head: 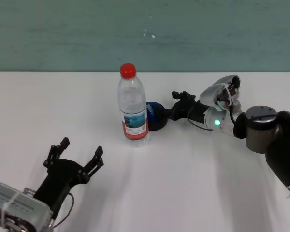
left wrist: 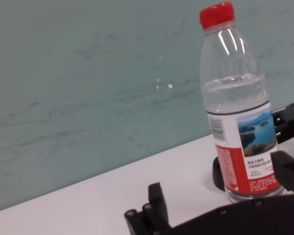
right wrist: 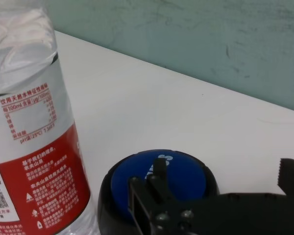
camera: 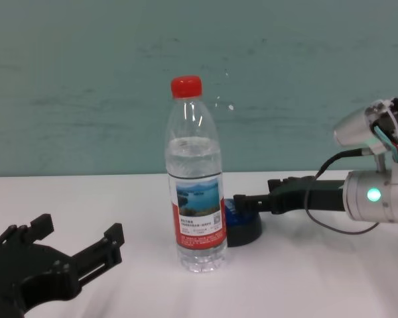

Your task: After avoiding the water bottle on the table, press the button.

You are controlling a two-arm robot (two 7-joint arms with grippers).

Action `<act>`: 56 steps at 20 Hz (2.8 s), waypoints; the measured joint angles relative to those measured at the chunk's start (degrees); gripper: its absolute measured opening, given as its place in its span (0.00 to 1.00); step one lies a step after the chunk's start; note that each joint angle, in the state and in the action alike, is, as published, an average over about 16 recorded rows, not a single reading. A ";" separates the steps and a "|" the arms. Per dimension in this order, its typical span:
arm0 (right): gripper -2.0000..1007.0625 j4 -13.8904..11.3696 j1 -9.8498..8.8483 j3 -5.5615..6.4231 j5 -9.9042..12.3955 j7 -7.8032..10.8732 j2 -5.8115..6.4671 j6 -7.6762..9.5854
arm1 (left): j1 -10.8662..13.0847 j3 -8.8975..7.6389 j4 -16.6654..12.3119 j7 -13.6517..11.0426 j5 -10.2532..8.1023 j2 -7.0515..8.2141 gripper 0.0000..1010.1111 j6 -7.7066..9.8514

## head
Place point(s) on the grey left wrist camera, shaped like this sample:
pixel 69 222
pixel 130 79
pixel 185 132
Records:
pixel 17 205

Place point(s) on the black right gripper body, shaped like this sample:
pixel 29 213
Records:
pixel 188 112

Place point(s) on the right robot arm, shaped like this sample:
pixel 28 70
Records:
pixel 263 130

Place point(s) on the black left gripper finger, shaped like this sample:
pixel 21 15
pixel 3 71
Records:
pixel 94 163
pixel 55 151

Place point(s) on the white zip tie left camera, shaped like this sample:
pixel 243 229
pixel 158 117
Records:
pixel 9 206

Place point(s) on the clear water bottle red cap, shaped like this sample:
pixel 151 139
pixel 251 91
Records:
pixel 133 120

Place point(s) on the blue push button black base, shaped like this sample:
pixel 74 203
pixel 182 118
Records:
pixel 154 120

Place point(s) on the white zip tie camera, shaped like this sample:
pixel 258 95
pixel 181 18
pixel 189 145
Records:
pixel 9 206
pixel 229 96

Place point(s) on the white zip tie right camera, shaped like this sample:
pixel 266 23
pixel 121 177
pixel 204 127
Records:
pixel 229 96

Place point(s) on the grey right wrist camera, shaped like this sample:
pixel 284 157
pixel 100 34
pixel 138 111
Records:
pixel 217 93

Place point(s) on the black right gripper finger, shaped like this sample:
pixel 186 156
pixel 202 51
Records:
pixel 182 94
pixel 165 113

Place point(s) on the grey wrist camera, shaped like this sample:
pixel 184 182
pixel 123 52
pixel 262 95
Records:
pixel 17 205
pixel 217 93

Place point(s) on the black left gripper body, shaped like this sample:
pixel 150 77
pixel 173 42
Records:
pixel 60 178

